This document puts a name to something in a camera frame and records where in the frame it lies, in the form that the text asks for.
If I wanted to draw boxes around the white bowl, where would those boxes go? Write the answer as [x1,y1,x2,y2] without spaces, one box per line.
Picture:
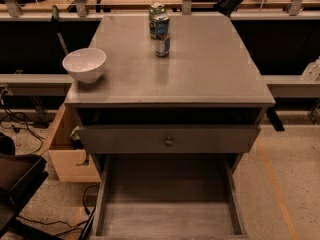
[62,48,107,83]

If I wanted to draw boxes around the grey metal counter cabinet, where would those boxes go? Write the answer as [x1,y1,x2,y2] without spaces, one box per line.
[64,14,276,240]

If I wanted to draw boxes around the round drawer knob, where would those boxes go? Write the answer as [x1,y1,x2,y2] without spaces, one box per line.
[164,137,174,147]

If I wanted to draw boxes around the upper grey drawer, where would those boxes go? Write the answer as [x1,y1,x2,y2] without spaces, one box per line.
[77,126,260,154]

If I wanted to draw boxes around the open lower grey drawer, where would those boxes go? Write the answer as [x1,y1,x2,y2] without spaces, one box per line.
[90,155,249,240]

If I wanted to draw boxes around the light wooden box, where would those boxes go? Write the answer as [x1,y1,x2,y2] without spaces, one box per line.
[41,104,100,183]

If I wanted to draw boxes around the green soda can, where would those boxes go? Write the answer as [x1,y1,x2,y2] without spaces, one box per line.
[149,2,166,39]

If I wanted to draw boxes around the black bin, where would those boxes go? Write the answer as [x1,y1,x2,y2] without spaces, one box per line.
[0,134,48,236]

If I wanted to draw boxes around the black floor cable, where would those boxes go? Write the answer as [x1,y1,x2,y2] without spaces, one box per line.
[0,103,45,156]

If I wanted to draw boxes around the green handled tool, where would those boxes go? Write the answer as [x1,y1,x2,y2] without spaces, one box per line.
[51,5,69,56]

